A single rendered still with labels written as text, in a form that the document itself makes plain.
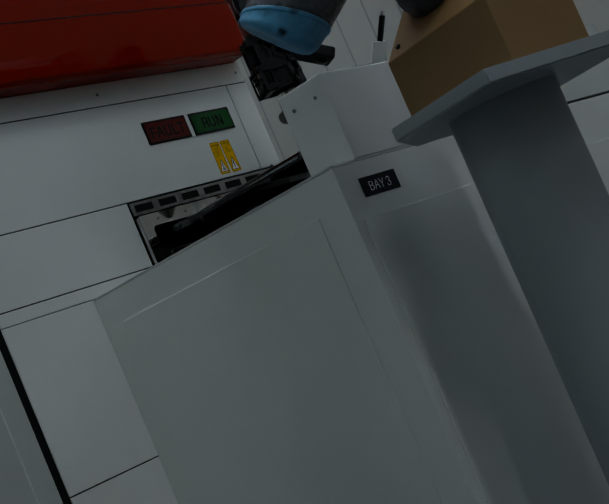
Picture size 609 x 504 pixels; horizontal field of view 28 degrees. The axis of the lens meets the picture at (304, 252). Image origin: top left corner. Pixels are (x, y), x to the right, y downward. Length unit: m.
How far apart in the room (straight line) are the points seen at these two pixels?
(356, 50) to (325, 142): 3.41
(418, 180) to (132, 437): 0.69
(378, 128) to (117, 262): 0.63
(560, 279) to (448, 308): 0.25
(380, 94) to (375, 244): 0.27
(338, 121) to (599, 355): 0.51
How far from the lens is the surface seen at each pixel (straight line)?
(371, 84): 1.91
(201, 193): 2.45
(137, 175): 2.37
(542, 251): 1.64
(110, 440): 2.14
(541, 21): 1.65
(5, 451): 2.17
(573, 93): 2.39
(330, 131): 1.82
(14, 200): 2.19
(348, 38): 5.26
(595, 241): 1.64
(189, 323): 2.03
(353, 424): 1.85
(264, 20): 1.64
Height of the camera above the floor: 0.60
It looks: 4 degrees up
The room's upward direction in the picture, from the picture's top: 23 degrees counter-clockwise
